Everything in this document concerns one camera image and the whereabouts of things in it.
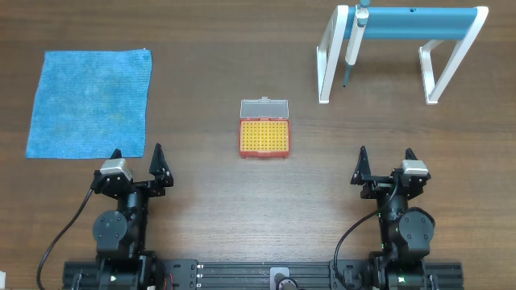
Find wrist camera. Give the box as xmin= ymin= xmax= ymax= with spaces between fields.
xmin=99 ymin=157 xmax=134 ymax=181
xmin=400 ymin=159 xmax=430 ymax=177

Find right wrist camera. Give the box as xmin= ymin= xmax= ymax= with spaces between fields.
xmin=400 ymin=159 xmax=430 ymax=177

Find white pipette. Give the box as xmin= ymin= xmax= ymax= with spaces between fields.
xmin=341 ymin=0 xmax=372 ymax=89

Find mounting rail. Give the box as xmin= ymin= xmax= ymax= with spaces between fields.
xmin=62 ymin=259 xmax=464 ymax=290

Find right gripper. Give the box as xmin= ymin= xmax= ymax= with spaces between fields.
xmin=350 ymin=145 xmax=432 ymax=201

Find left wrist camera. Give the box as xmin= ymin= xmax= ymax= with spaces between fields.
xmin=99 ymin=157 xmax=134 ymax=181

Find white and blue stand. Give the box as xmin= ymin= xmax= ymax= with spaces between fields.
xmin=316 ymin=3 xmax=490 ymax=106

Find blue cloth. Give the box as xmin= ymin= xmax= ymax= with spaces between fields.
xmin=25 ymin=48 xmax=154 ymax=160

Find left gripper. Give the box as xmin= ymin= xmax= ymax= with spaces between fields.
xmin=93 ymin=142 xmax=175 ymax=200

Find red and yellow tip box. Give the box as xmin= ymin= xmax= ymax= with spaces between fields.
xmin=239 ymin=96 xmax=291 ymax=160

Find black cable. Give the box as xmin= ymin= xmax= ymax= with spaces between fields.
xmin=35 ymin=185 xmax=96 ymax=290
xmin=333 ymin=180 xmax=400 ymax=283

